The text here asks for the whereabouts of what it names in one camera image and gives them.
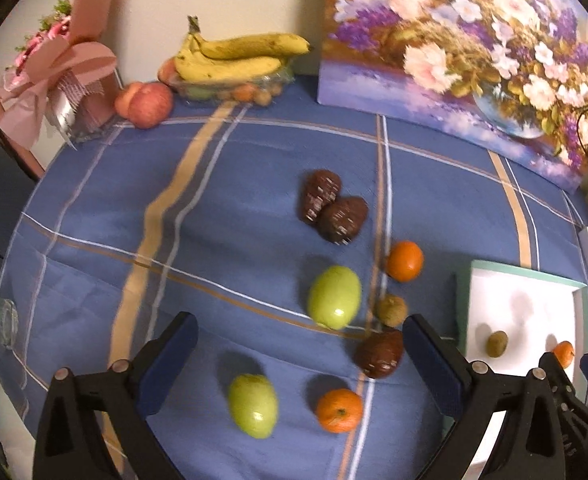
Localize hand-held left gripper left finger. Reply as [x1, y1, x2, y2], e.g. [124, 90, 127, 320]
[32, 311, 199, 480]

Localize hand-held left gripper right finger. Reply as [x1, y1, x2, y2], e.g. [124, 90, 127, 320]
[402, 313, 582, 480]

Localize orange tangerine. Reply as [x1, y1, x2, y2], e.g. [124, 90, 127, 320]
[553, 341, 575, 370]
[316, 388, 363, 434]
[385, 240, 425, 283]

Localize dark brown avocado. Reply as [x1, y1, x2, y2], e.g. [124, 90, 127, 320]
[300, 170, 342, 224]
[355, 329, 405, 380]
[316, 196, 369, 246]

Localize white tray with green rim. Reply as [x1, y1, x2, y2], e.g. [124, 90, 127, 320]
[441, 259, 588, 480]

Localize green apple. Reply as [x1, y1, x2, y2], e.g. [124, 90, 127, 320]
[307, 265, 363, 331]
[228, 373, 279, 440]

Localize brown kiwi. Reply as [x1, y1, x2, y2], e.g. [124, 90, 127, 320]
[374, 294, 409, 327]
[486, 330, 509, 358]

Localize blue plaid tablecloth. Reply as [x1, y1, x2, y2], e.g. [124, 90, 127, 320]
[0, 72, 588, 480]

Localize red peaches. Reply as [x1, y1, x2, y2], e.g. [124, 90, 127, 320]
[126, 81, 175, 130]

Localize pale peach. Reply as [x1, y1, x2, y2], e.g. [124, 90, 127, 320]
[114, 83, 144, 120]

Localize peach-coloured fruit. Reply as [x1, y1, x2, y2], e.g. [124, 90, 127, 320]
[158, 57, 179, 86]

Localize clear plastic fruit container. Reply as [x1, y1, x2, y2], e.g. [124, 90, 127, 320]
[166, 62, 295, 108]

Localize yellow banana bunch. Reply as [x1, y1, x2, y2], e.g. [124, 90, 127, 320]
[173, 15, 315, 83]

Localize pink flower bouquet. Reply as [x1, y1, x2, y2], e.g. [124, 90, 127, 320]
[0, 0, 122, 153]

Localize floral painting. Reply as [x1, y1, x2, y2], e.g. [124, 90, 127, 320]
[316, 0, 588, 192]

